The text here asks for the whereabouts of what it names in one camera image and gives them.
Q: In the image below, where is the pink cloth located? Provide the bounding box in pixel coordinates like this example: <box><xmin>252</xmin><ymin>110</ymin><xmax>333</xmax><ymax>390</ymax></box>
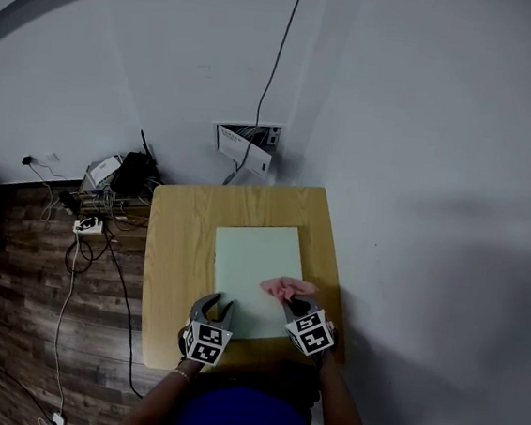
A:
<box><xmin>258</xmin><ymin>274</ymin><xmax>321</xmax><ymax>311</ymax></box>

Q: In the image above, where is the long white floor cable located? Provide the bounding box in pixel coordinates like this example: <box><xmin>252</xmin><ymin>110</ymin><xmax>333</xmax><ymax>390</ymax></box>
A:
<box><xmin>45</xmin><ymin>230</ymin><xmax>86</xmax><ymax>416</ymax></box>

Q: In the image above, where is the person's blue clothing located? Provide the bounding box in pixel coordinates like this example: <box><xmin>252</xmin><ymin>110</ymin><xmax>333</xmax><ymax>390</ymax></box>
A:
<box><xmin>172</xmin><ymin>379</ymin><xmax>323</xmax><ymax>425</ymax></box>

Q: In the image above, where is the white network device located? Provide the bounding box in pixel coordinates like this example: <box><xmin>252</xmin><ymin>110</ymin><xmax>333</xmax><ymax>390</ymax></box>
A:
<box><xmin>83</xmin><ymin>152</ymin><xmax>124</xmax><ymax>190</ymax></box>

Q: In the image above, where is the person's right forearm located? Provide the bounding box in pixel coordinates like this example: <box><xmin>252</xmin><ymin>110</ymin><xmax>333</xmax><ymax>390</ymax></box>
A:
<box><xmin>311</xmin><ymin>351</ymin><xmax>387</xmax><ymax>425</ymax></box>

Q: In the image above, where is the pale green box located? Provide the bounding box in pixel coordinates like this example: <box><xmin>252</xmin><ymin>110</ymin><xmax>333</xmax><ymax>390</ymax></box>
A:
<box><xmin>204</xmin><ymin>218</ymin><xmax>311</xmax><ymax>347</ymax></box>

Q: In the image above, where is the long black floor cable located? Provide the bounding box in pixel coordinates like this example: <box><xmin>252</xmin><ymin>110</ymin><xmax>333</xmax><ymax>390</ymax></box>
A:
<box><xmin>85</xmin><ymin>227</ymin><xmax>160</xmax><ymax>401</ymax></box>

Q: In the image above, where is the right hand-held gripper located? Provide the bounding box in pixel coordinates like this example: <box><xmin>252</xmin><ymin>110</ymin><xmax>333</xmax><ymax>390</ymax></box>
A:
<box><xmin>276</xmin><ymin>294</ymin><xmax>339</xmax><ymax>359</ymax></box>

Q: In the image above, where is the recessed wall network box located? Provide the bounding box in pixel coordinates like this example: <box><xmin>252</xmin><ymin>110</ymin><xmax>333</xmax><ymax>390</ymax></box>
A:
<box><xmin>208</xmin><ymin>118</ymin><xmax>288</xmax><ymax>162</ymax></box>

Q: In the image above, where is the black router with antennas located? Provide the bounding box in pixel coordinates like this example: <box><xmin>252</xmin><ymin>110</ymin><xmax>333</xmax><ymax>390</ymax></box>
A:
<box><xmin>108</xmin><ymin>127</ymin><xmax>164</xmax><ymax>201</ymax></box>

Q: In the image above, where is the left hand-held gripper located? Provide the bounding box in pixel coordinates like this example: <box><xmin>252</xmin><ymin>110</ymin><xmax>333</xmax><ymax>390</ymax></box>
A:
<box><xmin>175</xmin><ymin>288</ymin><xmax>238</xmax><ymax>369</ymax></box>

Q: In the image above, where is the thin black floor cable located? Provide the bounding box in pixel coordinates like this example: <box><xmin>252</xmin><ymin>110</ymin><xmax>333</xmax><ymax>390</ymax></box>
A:
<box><xmin>0</xmin><ymin>339</ymin><xmax>64</xmax><ymax>425</ymax></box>

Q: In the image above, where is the looped black cable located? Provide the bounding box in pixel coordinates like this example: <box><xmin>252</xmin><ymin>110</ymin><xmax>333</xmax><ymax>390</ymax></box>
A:
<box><xmin>63</xmin><ymin>233</ymin><xmax>113</xmax><ymax>279</ymax></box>

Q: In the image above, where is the grey wall cable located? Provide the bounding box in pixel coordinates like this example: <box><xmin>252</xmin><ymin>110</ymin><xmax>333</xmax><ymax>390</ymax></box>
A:
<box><xmin>222</xmin><ymin>0</ymin><xmax>308</xmax><ymax>192</ymax></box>

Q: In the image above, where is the person's left forearm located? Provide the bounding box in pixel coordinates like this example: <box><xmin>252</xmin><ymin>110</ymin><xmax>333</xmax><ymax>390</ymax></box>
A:
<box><xmin>120</xmin><ymin>352</ymin><xmax>206</xmax><ymax>425</ymax></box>

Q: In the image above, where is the black power adapter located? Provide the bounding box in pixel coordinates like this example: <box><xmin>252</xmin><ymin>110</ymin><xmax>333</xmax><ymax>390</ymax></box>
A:
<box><xmin>56</xmin><ymin>190</ymin><xmax>80</xmax><ymax>214</ymax></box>

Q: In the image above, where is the thin pale cable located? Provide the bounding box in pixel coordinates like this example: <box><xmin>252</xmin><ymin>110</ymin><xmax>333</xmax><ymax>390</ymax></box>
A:
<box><xmin>23</xmin><ymin>160</ymin><xmax>71</xmax><ymax>224</ymax></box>

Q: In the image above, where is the low wooden shelf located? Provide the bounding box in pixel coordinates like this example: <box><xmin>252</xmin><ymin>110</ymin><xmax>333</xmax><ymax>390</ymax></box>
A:
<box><xmin>74</xmin><ymin>182</ymin><xmax>155</xmax><ymax>234</ymax></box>

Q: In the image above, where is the white power strip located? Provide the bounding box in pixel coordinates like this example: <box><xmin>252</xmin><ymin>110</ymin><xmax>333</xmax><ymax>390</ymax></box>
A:
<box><xmin>72</xmin><ymin>214</ymin><xmax>105</xmax><ymax>237</ymax></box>

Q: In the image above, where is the small wooden table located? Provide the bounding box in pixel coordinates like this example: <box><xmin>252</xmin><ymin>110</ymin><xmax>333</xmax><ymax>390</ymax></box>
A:
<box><xmin>132</xmin><ymin>169</ymin><xmax>363</xmax><ymax>389</ymax></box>

